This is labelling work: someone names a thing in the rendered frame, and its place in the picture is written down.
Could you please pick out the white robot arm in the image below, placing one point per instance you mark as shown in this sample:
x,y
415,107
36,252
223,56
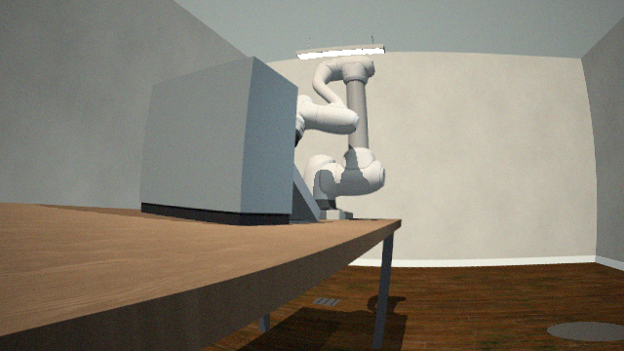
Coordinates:
x,y
358,174

